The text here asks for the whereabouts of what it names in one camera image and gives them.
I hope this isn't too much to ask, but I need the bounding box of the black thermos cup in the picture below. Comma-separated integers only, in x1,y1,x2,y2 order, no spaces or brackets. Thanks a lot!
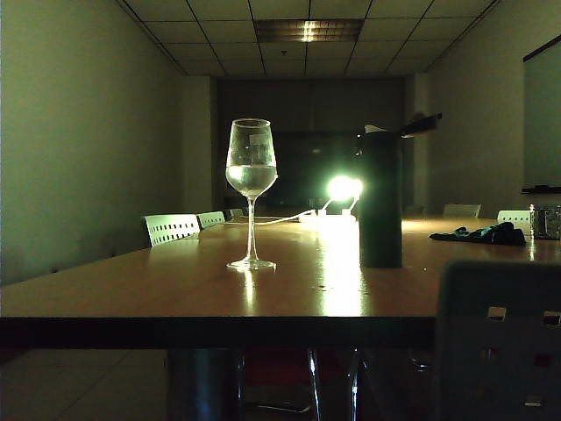
355,111,444,270

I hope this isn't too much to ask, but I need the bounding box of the clear stemmed wine glass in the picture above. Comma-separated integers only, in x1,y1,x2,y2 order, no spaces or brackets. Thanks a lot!
224,118,279,270

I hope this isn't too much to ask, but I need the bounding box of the white power strip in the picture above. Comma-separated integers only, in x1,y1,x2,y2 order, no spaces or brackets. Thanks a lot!
299,209,361,222

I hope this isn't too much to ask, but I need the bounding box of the red chair seat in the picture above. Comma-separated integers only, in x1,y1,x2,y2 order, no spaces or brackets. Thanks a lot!
243,350,343,385

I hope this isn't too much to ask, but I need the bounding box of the chrome chair leg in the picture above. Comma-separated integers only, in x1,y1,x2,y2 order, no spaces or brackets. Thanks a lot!
348,348,365,421
307,348,325,421

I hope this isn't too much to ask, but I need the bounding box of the ceiling grille light fixture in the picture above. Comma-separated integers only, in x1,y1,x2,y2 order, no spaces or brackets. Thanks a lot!
254,18,366,44

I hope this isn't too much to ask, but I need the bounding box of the dark table leg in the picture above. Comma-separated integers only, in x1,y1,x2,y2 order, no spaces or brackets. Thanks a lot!
165,348,245,421

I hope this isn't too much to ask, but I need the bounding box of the dark crumpled cloth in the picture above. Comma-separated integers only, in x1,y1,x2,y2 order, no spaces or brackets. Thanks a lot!
429,221,528,247

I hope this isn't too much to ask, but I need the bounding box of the large white slotted-back chair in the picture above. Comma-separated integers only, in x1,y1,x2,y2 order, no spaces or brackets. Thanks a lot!
435,259,561,421

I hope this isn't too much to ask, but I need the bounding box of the white power cable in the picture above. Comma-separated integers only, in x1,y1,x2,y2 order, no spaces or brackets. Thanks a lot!
224,209,317,226

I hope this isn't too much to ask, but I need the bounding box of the wall whiteboard with tray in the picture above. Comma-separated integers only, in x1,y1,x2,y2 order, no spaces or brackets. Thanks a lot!
521,33,561,195

